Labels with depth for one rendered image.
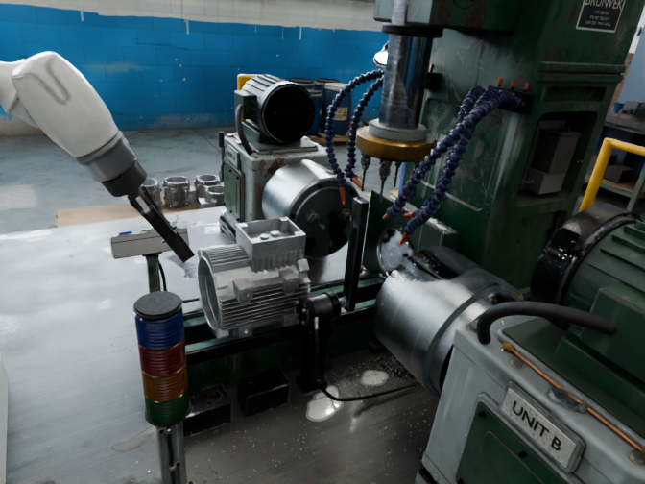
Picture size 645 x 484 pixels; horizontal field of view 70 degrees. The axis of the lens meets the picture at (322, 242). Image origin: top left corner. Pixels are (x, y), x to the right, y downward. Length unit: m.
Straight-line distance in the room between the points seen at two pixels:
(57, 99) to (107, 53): 5.57
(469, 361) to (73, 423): 0.77
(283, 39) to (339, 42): 0.91
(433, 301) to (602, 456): 0.35
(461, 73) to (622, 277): 0.69
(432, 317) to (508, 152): 0.43
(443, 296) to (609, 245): 0.29
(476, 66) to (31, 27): 5.63
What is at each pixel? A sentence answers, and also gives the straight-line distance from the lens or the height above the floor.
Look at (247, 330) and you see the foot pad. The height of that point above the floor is 0.97.
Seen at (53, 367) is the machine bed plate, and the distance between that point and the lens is 1.25.
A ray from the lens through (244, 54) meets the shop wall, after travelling 6.83.
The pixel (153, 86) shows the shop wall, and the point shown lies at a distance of 6.54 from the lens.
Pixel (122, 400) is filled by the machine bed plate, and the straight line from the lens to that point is 1.12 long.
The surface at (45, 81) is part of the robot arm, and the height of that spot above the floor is 1.44.
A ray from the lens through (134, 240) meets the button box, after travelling 1.14.
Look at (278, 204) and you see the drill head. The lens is 1.30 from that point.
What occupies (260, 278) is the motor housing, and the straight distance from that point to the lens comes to 0.97.
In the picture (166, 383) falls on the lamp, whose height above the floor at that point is 1.11.
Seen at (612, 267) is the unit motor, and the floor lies 1.32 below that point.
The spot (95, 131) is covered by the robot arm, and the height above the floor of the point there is 1.36.
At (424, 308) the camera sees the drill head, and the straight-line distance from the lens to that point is 0.85.
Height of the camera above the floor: 1.57
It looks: 26 degrees down
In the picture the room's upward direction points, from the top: 5 degrees clockwise
